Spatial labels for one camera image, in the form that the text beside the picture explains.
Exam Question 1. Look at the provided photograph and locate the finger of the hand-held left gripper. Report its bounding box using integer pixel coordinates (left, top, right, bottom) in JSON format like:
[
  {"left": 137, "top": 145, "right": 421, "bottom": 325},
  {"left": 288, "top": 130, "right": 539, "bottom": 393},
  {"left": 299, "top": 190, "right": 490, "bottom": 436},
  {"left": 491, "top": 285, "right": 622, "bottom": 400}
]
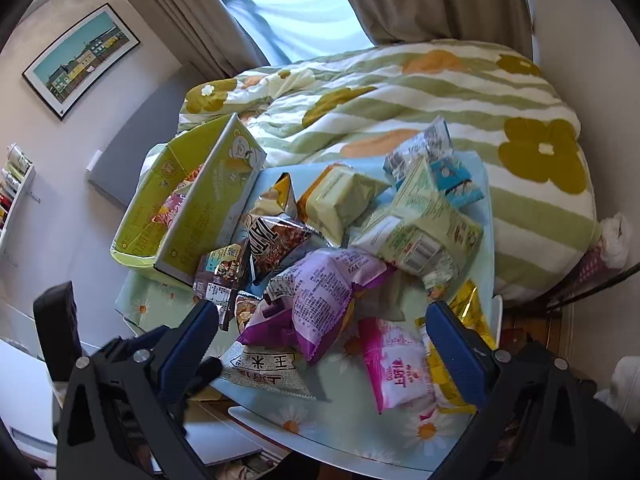
[{"left": 177, "top": 357, "right": 224, "bottom": 413}]

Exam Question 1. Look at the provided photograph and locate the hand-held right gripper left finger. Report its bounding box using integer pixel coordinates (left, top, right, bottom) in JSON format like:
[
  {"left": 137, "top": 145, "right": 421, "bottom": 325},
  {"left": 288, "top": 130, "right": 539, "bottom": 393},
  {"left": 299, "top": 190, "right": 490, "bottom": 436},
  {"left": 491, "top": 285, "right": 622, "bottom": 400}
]
[{"left": 54, "top": 299, "right": 224, "bottom": 480}]

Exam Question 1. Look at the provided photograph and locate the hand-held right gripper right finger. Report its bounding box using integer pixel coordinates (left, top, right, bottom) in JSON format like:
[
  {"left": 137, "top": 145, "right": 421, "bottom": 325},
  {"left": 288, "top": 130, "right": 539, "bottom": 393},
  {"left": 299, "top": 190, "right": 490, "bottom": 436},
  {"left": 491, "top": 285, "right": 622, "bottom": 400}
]
[{"left": 425, "top": 300, "right": 596, "bottom": 480}]

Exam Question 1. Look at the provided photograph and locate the yellow snack bag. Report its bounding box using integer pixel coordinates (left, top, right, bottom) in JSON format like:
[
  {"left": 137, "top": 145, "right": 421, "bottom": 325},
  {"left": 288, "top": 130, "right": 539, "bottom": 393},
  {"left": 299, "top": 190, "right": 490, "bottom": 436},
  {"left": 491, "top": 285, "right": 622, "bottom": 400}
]
[{"left": 417, "top": 280, "right": 496, "bottom": 413}]

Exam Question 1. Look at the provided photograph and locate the pink snack packet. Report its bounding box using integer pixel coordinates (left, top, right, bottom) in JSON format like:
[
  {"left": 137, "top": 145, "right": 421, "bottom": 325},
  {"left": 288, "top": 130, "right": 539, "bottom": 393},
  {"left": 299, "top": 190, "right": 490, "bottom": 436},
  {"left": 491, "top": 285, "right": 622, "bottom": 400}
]
[{"left": 357, "top": 317, "right": 436, "bottom": 416}]

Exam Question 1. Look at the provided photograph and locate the light green snack bag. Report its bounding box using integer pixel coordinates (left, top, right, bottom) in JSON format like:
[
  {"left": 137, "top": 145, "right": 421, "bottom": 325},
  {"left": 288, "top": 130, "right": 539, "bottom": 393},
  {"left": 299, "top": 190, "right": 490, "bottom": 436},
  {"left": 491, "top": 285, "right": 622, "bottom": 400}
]
[{"left": 350, "top": 157, "right": 485, "bottom": 291}]

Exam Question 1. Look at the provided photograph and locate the purple snack bag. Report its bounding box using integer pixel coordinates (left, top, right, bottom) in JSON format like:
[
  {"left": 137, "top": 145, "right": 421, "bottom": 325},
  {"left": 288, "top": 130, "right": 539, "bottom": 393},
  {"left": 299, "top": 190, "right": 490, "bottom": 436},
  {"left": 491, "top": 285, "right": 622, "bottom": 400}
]
[{"left": 237, "top": 247, "right": 393, "bottom": 366}]

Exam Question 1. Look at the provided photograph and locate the green cardboard box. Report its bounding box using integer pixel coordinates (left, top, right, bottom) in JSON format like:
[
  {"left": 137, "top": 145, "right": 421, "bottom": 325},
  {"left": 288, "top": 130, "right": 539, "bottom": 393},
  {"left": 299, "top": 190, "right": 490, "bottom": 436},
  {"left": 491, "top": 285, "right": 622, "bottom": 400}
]
[{"left": 110, "top": 112, "right": 268, "bottom": 288}]

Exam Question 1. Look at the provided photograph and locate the brown nut snack packet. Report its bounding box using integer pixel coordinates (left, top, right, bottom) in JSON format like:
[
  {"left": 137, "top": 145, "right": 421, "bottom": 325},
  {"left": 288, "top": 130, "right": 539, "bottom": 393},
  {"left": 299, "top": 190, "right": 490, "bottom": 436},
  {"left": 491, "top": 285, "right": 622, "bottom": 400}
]
[{"left": 232, "top": 292, "right": 261, "bottom": 333}]

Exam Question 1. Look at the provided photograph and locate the white grey snack packet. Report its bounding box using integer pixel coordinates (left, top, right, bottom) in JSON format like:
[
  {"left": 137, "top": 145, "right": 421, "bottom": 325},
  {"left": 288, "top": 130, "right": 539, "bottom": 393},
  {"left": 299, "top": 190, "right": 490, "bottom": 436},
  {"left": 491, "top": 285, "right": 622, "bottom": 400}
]
[{"left": 220, "top": 340, "right": 318, "bottom": 401}]

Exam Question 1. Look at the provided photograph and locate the dark brown snack bag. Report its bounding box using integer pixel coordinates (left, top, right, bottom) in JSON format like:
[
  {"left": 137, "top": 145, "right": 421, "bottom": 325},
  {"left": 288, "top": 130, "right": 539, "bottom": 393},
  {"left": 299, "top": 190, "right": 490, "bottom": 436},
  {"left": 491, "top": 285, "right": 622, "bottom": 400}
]
[{"left": 245, "top": 212, "right": 323, "bottom": 286}]

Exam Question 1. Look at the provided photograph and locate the row of small bottles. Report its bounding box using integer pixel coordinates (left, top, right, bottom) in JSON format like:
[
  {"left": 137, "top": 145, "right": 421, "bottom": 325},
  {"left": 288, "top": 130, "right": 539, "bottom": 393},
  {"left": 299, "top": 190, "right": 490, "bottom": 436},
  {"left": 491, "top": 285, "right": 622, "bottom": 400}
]
[{"left": 0, "top": 144, "right": 32, "bottom": 231}]

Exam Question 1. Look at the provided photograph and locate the small blue snack box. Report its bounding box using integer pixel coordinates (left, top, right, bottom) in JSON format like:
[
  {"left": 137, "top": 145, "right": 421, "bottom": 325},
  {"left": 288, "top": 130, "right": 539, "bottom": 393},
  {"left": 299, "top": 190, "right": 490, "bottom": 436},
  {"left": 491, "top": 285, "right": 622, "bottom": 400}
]
[{"left": 430, "top": 156, "right": 485, "bottom": 207}]

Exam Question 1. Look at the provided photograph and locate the gold foil snack packet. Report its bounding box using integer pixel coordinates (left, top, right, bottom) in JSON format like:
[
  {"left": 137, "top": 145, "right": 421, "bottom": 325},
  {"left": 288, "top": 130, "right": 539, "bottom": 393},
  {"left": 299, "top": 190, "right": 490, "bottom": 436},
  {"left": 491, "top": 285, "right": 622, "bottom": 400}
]
[{"left": 250, "top": 172, "right": 301, "bottom": 221}]

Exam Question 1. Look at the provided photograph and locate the white cloth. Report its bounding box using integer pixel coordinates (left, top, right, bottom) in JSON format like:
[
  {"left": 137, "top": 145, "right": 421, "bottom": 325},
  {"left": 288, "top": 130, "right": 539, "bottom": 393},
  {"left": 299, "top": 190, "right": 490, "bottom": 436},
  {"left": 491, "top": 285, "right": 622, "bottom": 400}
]
[{"left": 592, "top": 355, "right": 640, "bottom": 431}]

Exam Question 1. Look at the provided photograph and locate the cream snack packet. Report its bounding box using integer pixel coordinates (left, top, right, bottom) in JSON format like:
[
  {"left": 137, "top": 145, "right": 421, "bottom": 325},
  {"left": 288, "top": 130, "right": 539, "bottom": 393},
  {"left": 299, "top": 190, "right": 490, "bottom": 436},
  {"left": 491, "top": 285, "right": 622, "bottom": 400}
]
[{"left": 297, "top": 164, "right": 391, "bottom": 248}]

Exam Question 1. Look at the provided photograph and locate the white plastic bag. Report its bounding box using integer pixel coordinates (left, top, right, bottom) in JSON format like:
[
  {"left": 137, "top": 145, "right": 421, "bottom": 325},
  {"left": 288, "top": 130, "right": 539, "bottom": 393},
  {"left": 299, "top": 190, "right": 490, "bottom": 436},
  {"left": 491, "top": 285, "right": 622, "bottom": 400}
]
[{"left": 597, "top": 212, "right": 633, "bottom": 268}]

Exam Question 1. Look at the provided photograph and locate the silver blue snack packet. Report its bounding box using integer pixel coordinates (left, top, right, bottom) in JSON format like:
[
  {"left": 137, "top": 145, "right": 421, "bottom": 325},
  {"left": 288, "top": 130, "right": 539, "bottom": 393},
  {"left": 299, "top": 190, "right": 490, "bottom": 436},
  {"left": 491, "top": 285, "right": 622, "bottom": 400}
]
[{"left": 382, "top": 116, "right": 456, "bottom": 186}]

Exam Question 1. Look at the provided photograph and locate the grey headboard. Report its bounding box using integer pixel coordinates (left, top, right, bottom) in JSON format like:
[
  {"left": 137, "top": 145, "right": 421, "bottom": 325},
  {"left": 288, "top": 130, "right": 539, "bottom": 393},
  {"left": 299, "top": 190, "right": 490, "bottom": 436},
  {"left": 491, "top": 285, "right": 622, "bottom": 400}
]
[{"left": 86, "top": 62, "right": 216, "bottom": 208}]

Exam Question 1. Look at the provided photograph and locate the green striped floral duvet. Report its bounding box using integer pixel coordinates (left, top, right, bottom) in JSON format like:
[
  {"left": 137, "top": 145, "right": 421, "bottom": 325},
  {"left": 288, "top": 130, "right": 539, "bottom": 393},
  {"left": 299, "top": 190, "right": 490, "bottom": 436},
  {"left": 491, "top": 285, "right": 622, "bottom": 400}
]
[{"left": 177, "top": 40, "right": 601, "bottom": 306}]

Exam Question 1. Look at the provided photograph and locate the framed houses picture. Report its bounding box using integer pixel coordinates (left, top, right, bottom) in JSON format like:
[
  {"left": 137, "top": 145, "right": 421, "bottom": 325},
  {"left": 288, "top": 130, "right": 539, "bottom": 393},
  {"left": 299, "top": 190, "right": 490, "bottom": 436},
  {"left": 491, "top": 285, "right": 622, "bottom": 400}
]
[{"left": 21, "top": 3, "right": 141, "bottom": 121}]

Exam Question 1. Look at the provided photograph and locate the pale blue sheer curtain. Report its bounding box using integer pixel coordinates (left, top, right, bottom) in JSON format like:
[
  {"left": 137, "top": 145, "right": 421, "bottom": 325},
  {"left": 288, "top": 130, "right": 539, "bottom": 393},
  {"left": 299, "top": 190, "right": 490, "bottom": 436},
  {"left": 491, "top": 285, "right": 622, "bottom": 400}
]
[{"left": 225, "top": 0, "right": 373, "bottom": 66}]

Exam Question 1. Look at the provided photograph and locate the white wall shelf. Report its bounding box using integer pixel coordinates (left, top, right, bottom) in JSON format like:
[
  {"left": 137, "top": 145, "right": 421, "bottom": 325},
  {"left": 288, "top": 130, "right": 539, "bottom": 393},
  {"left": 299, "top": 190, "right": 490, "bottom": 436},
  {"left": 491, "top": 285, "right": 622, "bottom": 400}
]
[{"left": 0, "top": 144, "right": 38, "bottom": 256}]

